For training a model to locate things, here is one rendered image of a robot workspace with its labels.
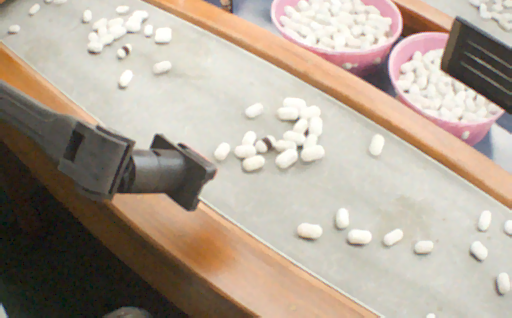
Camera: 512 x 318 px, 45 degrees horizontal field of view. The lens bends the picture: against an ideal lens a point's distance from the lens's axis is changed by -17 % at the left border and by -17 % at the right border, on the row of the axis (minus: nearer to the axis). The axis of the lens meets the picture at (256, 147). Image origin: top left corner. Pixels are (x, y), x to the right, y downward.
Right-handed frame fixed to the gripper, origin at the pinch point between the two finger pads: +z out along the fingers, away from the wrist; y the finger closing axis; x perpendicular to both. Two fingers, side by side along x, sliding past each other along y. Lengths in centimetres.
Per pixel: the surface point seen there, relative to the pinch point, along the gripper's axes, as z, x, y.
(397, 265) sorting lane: 11.4, 0.3, -28.1
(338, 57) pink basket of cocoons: 33.7, -19.5, 7.3
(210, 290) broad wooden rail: -5.6, 12.7, -10.9
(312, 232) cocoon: 7.2, 1.6, -14.6
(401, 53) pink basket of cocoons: 40.7, -26.0, -1.2
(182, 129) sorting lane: 10.8, 0.9, 15.6
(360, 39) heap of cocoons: 41.9, -24.3, 8.7
